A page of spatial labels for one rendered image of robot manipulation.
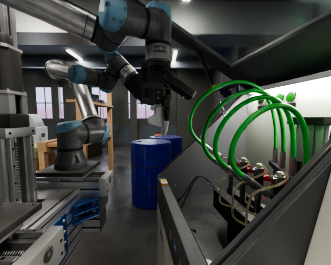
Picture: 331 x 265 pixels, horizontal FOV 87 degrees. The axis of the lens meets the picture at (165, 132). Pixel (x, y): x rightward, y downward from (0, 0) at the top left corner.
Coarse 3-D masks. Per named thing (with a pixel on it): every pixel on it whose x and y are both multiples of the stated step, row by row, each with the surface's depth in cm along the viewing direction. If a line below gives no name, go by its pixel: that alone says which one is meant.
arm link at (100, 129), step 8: (72, 64) 104; (80, 64) 109; (64, 80) 105; (80, 88) 102; (80, 96) 100; (88, 96) 102; (80, 104) 99; (88, 104) 100; (80, 112) 100; (88, 112) 98; (96, 112) 102; (88, 120) 95; (96, 120) 96; (96, 128) 94; (104, 128) 97; (96, 136) 93; (104, 136) 97
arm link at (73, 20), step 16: (0, 0) 40; (16, 0) 40; (32, 0) 41; (48, 0) 43; (64, 0) 45; (32, 16) 45; (48, 16) 44; (64, 16) 45; (80, 16) 47; (96, 16) 49; (80, 32) 49; (96, 32) 50; (112, 48) 55
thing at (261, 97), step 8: (256, 96) 52; (264, 96) 52; (272, 96) 52; (240, 104) 51; (232, 112) 51; (288, 112) 54; (224, 120) 50; (288, 120) 55; (216, 136) 50; (216, 144) 51; (216, 152) 51; (224, 168) 52; (248, 184) 53
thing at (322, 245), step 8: (328, 184) 35; (328, 192) 35; (328, 200) 34; (320, 208) 36; (328, 208) 34; (320, 216) 35; (328, 216) 34; (320, 224) 35; (328, 224) 34; (320, 232) 35; (328, 232) 33; (312, 240) 36; (320, 240) 34; (328, 240) 33; (312, 248) 35; (320, 248) 34; (328, 248) 33; (312, 256) 35; (320, 256) 34; (328, 256) 32; (304, 264) 36; (312, 264) 35; (320, 264) 33; (328, 264) 32
